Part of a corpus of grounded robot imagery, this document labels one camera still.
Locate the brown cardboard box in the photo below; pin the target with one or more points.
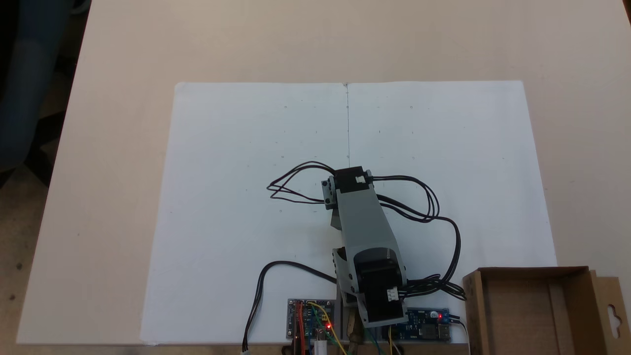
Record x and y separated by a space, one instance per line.
522 310

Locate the white paper sheet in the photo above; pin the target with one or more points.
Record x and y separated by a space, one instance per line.
222 148
493 148

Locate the grey circuit board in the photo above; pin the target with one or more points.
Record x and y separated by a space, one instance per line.
310 320

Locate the blue circuit board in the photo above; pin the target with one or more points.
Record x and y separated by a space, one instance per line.
424 325

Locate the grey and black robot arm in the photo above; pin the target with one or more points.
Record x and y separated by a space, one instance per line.
365 222

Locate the white connector plug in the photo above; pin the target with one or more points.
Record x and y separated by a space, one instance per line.
321 348

